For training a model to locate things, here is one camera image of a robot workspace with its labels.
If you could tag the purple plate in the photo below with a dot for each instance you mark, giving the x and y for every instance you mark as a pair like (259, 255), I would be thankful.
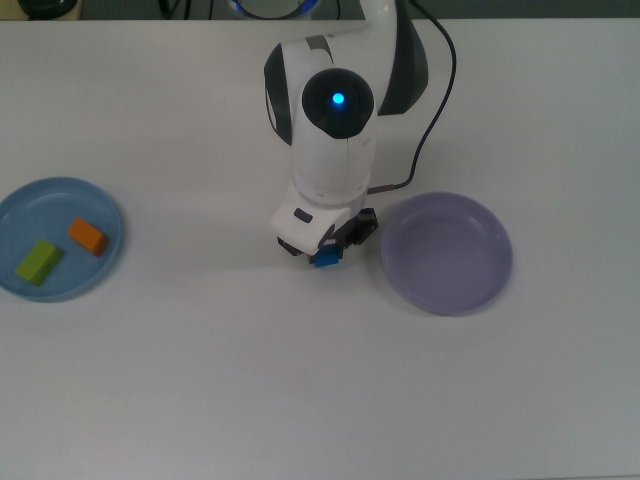
(445, 255)

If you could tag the blue plate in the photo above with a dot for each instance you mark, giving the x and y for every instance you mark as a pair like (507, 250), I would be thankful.
(55, 200)

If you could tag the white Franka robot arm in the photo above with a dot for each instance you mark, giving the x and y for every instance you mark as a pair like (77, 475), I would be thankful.
(330, 160)

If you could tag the orange block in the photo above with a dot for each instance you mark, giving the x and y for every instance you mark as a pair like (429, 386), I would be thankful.
(89, 236)

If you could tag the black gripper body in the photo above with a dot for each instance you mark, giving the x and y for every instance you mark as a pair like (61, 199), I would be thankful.
(347, 232)

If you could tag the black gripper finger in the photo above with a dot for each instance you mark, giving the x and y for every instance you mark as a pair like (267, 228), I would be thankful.
(290, 248)
(367, 225)

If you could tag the green block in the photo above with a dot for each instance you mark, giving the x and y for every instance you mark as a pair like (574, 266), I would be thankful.
(39, 262)

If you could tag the black round object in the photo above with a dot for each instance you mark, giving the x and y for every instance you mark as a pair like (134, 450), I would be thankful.
(45, 5)

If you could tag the blue block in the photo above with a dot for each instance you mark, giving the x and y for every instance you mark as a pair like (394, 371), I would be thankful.
(327, 259)

